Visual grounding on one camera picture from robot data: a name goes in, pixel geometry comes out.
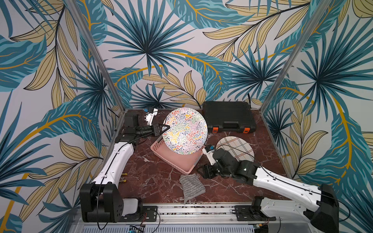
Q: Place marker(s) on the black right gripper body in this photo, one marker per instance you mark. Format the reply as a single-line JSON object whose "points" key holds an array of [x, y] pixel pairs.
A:
{"points": [[211, 170]]}

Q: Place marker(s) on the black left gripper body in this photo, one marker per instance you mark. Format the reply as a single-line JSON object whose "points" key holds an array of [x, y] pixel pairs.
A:
{"points": [[144, 130]]}

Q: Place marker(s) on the grey striped microfibre cloth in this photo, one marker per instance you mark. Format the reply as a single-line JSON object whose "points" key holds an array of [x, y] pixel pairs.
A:
{"points": [[191, 186]]}

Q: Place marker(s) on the white plate with coloured stripes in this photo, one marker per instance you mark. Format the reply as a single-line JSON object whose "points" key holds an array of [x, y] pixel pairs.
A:
{"points": [[238, 148]]}

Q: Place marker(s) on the white plate with colourful squiggles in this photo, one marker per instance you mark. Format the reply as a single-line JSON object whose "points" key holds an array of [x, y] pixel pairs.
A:
{"points": [[187, 133]]}

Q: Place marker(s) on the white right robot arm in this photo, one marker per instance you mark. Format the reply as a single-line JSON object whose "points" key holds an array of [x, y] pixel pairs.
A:
{"points": [[322, 205]]}

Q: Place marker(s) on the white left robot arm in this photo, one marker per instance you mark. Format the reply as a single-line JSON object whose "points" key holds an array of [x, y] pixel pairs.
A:
{"points": [[101, 201]]}

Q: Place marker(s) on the pink perforated plastic basket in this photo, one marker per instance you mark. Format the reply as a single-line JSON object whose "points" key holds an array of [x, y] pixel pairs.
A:
{"points": [[183, 163]]}

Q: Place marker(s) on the black plastic tool case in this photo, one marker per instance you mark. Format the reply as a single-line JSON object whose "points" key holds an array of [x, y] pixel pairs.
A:
{"points": [[229, 117]]}

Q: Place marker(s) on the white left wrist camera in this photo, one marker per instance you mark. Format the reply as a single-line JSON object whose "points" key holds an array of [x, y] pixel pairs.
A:
{"points": [[150, 114]]}

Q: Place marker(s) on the yellow handled pliers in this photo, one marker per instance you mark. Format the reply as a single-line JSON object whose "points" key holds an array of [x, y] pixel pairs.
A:
{"points": [[122, 178]]}

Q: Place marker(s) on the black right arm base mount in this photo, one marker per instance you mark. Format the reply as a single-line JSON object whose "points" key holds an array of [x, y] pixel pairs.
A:
{"points": [[252, 212]]}

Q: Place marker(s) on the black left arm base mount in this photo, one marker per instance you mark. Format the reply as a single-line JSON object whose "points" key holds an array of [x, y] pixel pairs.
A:
{"points": [[147, 214]]}

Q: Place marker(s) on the aluminium corner post left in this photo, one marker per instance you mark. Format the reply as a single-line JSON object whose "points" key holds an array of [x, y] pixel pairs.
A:
{"points": [[79, 19]]}

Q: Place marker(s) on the aluminium corner post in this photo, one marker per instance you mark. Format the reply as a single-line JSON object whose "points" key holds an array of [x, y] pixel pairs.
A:
{"points": [[322, 7], [79, 19]]}

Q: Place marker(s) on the aluminium corner post right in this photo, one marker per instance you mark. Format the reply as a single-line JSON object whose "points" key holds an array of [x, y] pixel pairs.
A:
{"points": [[322, 7]]}

